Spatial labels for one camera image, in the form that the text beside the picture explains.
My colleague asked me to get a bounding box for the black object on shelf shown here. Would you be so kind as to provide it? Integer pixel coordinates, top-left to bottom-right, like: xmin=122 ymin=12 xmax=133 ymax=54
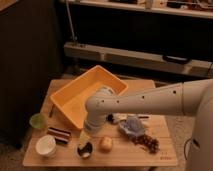
xmin=162 ymin=55 xmax=192 ymax=65

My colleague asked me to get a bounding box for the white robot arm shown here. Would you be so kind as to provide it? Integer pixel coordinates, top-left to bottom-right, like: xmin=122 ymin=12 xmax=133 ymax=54
xmin=83 ymin=79 xmax=213 ymax=171

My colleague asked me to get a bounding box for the brown grape bunch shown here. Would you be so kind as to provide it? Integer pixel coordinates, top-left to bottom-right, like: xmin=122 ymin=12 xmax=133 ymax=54
xmin=133 ymin=134 xmax=159 ymax=154

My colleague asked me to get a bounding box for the small black white object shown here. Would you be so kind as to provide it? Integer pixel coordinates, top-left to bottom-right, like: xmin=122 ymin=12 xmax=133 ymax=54
xmin=106 ymin=114 xmax=123 ymax=124

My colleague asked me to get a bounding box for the white cup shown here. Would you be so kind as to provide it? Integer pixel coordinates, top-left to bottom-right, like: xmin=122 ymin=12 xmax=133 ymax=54
xmin=35 ymin=135 xmax=56 ymax=157

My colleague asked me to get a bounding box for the metal cup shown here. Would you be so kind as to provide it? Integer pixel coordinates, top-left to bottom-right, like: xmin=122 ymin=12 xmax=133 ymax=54
xmin=77 ymin=142 xmax=93 ymax=159

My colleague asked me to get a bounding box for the green plastic cup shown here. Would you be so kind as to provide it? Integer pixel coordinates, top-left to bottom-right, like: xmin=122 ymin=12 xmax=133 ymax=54
xmin=29 ymin=113 xmax=46 ymax=130

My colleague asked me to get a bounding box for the metal pole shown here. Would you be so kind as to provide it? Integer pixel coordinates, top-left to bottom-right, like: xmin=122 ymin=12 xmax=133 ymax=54
xmin=65 ymin=0 xmax=77 ymax=44

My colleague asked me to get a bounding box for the yellow plastic bin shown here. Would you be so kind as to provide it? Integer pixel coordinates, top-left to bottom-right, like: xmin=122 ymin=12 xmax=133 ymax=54
xmin=50 ymin=65 xmax=128 ymax=130

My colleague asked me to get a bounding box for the striped dark block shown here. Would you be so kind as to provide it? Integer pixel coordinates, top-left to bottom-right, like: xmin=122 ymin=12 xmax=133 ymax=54
xmin=47 ymin=127 xmax=71 ymax=144

